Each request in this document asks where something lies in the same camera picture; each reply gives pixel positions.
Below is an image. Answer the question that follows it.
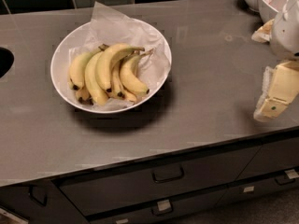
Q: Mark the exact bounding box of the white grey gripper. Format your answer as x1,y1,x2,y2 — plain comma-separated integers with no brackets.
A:
251,0,299,122

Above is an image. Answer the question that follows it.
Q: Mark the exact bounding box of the right yellow banana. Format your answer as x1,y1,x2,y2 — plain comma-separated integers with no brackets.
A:
120,49,153,97

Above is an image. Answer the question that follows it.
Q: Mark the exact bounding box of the small lower yellow banana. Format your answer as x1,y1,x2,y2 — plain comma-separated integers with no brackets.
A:
109,62,137,104

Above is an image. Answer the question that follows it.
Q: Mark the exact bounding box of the top centre yellow banana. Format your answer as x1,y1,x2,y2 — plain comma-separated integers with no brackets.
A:
95,43,145,92

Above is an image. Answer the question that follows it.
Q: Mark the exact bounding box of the white ceramic bowl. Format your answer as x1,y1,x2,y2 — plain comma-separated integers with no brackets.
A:
50,17,173,115

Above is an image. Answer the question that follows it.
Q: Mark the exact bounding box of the short bottom-left banana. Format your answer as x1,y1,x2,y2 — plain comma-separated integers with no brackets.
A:
75,89,90,104

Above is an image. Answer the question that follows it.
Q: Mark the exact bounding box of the leftmost yellow banana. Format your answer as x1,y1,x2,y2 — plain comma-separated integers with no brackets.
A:
68,44,108,91

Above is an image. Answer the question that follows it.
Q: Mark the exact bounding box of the upper right grey drawer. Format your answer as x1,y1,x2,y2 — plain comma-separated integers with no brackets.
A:
238,137,299,179

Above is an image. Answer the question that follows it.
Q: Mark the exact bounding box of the grey drawer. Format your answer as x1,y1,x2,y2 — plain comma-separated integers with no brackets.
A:
90,189,225,224
217,172,299,206
238,137,299,179
60,147,258,216

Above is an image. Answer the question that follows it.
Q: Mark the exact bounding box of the lower right grey drawer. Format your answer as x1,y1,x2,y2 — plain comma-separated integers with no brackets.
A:
217,172,299,206

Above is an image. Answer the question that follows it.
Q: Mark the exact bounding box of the lower middle grey drawer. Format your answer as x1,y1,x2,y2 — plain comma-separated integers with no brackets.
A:
90,189,225,224

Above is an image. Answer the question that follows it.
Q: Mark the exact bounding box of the upper middle grey drawer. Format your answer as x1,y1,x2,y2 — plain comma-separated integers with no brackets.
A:
60,147,258,216

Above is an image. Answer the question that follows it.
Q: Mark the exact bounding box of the left grey cabinet door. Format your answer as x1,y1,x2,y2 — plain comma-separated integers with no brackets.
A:
0,182,88,224

